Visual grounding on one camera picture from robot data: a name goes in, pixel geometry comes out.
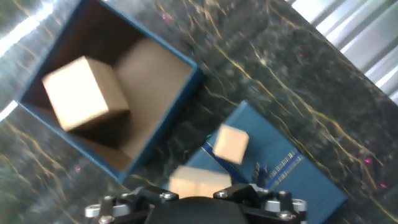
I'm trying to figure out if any dark blue ribboned box lid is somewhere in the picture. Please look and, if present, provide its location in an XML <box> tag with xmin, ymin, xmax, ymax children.
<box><xmin>161</xmin><ymin>100</ymin><xmax>349</xmax><ymax>224</ymax></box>

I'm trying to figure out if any black gold marble mat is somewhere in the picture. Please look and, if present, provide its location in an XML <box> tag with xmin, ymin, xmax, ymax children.
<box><xmin>0</xmin><ymin>0</ymin><xmax>398</xmax><ymax>224</ymax></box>

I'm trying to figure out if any dark blue open gift box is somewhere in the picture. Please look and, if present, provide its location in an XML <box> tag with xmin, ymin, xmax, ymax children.
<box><xmin>17</xmin><ymin>0</ymin><xmax>205</xmax><ymax>184</ymax></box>

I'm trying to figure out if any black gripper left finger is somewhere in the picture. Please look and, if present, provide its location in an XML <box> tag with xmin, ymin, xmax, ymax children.
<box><xmin>84</xmin><ymin>185</ymin><xmax>180</xmax><ymax>224</ymax></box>

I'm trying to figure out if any large wooden block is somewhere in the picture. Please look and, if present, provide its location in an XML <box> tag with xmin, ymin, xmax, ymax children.
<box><xmin>41</xmin><ymin>55</ymin><xmax>131</xmax><ymax>133</ymax></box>
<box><xmin>169</xmin><ymin>165</ymin><xmax>233</xmax><ymax>200</ymax></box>

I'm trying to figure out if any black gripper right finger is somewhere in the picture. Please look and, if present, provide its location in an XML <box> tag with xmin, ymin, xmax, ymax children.
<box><xmin>213</xmin><ymin>183</ymin><xmax>308</xmax><ymax>224</ymax></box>

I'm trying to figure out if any small wooden cube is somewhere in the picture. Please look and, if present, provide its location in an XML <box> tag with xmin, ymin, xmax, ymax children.
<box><xmin>213</xmin><ymin>123</ymin><xmax>250</xmax><ymax>166</ymax></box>

